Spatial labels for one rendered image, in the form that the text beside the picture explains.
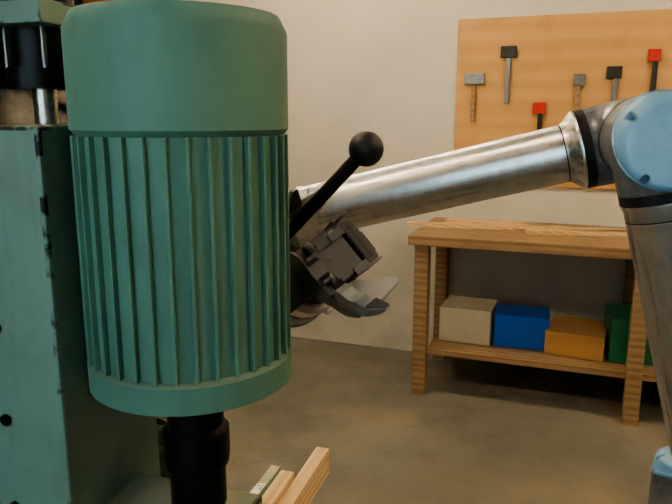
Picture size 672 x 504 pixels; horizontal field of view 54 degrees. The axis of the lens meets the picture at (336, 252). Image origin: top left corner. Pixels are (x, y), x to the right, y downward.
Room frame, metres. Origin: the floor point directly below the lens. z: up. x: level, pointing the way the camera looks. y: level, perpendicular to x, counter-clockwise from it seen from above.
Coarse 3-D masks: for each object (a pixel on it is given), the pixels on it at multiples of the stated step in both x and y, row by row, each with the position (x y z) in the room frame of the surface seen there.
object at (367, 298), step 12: (348, 288) 0.69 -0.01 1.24; (360, 288) 0.70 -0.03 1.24; (372, 288) 0.69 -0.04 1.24; (384, 288) 0.69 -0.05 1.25; (336, 300) 0.71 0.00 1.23; (348, 300) 0.68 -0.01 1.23; (360, 300) 0.66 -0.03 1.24; (372, 300) 0.65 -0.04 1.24; (360, 312) 0.67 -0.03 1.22; (372, 312) 0.65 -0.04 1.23
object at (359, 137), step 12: (360, 132) 0.65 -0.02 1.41; (372, 132) 0.65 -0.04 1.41; (360, 144) 0.64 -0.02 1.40; (372, 144) 0.64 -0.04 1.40; (360, 156) 0.64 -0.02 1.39; (372, 156) 0.64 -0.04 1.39; (348, 168) 0.65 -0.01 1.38; (336, 180) 0.66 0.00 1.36; (324, 192) 0.66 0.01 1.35; (312, 204) 0.66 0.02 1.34; (300, 216) 0.67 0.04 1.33; (300, 228) 0.67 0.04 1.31
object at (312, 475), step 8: (320, 448) 0.90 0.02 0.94; (328, 448) 0.90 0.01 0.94; (312, 456) 0.88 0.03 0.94; (320, 456) 0.88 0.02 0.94; (328, 456) 0.90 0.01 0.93; (304, 464) 0.86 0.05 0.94; (312, 464) 0.86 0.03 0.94; (320, 464) 0.87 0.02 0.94; (328, 464) 0.90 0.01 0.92; (304, 472) 0.84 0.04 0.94; (312, 472) 0.84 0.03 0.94; (320, 472) 0.87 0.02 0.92; (328, 472) 0.90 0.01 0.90; (296, 480) 0.82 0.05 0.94; (304, 480) 0.82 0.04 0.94; (312, 480) 0.83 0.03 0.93; (320, 480) 0.87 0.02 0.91; (288, 488) 0.80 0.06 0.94; (296, 488) 0.80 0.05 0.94; (304, 488) 0.80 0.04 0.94; (312, 488) 0.83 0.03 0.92; (288, 496) 0.78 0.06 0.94; (296, 496) 0.78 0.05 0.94; (304, 496) 0.80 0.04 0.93; (312, 496) 0.83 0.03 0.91
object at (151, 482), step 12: (132, 480) 0.60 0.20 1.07; (144, 480) 0.60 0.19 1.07; (156, 480) 0.60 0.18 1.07; (168, 480) 0.60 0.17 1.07; (120, 492) 0.58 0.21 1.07; (132, 492) 0.58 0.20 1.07; (144, 492) 0.58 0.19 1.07; (156, 492) 0.58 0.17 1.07; (168, 492) 0.58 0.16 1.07; (228, 492) 0.58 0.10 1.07; (240, 492) 0.58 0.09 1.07
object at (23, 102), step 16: (0, 32) 0.59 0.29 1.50; (0, 48) 0.59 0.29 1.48; (0, 64) 0.59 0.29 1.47; (0, 80) 0.59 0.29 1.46; (0, 96) 0.59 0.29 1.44; (16, 96) 0.60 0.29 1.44; (32, 96) 0.62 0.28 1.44; (64, 96) 0.66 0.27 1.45; (0, 112) 0.58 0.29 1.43; (16, 112) 0.60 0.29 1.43; (32, 112) 0.62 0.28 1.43; (64, 112) 0.66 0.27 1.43
